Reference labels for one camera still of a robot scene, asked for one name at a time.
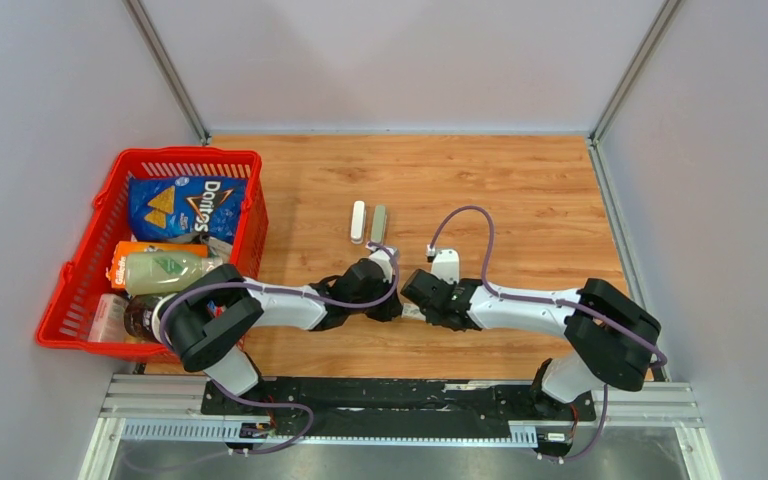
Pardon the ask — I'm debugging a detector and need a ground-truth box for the white staple box red label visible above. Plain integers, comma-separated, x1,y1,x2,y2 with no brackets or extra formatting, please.
401,304,426,321

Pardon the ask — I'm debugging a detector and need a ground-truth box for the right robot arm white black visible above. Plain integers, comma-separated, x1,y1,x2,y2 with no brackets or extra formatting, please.
402,270,664,419

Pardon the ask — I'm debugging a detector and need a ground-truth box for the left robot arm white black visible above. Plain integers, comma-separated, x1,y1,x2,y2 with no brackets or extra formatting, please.
152,258,403,415

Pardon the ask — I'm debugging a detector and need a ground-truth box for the blue Doritos chip bag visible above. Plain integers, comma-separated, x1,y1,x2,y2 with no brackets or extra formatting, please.
127,176,247,243

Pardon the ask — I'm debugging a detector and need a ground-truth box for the pale green lotion bottle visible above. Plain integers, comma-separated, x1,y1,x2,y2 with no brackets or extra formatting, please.
124,251,224,296

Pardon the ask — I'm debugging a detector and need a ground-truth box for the dark jar with white lid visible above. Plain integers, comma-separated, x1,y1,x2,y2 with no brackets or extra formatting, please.
124,294,174,343

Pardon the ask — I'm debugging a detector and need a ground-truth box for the orange Gillette package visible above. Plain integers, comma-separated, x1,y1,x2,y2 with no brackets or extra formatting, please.
108,240,210,293

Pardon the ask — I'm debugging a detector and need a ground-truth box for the clear pink plastic package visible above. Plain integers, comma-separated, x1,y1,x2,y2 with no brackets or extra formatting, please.
88,293,128,343

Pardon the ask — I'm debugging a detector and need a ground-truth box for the red plastic shopping basket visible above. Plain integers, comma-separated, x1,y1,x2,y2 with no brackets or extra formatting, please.
35,146,269,364

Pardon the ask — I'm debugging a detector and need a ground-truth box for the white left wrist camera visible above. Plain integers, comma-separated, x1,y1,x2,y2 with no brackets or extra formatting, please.
365,242,400,283

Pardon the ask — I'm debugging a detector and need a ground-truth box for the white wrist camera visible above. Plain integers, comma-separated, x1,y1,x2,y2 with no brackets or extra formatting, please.
426,245,461,284
365,242,400,283

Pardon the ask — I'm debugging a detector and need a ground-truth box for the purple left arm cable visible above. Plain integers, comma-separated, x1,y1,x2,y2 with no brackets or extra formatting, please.
158,241,401,456

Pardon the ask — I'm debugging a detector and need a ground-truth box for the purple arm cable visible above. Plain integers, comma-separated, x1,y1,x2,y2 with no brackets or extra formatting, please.
158,241,401,456
426,205,669,462

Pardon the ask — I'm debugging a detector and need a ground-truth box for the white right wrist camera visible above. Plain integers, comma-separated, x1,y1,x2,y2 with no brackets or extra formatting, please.
426,245,461,284

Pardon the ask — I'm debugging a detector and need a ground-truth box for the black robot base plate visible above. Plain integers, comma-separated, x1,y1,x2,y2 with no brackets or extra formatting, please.
201,377,598,439

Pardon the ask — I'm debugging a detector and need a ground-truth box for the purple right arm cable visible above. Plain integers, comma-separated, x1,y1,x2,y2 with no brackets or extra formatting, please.
426,205,669,462

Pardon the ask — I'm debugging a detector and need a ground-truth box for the aluminium frame rail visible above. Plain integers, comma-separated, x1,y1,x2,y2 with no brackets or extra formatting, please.
79,374,720,479

